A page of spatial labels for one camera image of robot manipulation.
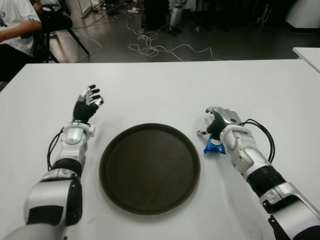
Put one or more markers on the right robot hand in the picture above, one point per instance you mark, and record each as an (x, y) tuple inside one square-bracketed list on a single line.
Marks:
[(225, 117)]

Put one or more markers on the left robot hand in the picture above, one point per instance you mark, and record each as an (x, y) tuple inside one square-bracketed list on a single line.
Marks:
[(83, 110)]

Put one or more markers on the blue Oreo packet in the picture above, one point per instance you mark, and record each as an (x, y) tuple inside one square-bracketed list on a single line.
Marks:
[(212, 147)]

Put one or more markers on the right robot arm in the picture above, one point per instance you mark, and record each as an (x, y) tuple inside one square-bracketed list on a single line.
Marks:
[(252, 155)]

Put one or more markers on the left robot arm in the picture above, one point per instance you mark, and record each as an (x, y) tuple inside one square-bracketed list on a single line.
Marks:
[(72, 135)]

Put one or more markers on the round dark brown tray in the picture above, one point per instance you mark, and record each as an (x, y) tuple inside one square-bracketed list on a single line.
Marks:
[(150, 170)]

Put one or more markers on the black chair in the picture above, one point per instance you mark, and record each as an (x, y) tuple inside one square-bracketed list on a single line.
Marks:
[(57, 22)]

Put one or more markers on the white cabinet panel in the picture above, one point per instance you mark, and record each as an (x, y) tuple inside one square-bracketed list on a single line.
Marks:
[(85, 7)]

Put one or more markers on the neighbouring white table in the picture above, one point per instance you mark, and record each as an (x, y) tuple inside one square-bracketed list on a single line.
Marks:
[(310, 56)]

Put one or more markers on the seated person white shirt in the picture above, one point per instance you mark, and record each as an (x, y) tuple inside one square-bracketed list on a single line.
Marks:
[(15, 22)]

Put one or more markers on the silver humanoid robot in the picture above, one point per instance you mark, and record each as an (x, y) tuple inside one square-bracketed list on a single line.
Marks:
[(175, 15)]

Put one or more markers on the black box cabinet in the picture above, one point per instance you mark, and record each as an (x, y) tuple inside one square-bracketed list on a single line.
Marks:
[(156, 15)]

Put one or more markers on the white curved cabinet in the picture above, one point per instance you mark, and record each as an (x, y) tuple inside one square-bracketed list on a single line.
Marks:
[(305, 15)]

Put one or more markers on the grey metal frame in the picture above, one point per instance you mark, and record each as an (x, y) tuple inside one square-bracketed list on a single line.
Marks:
[(263, 13)]

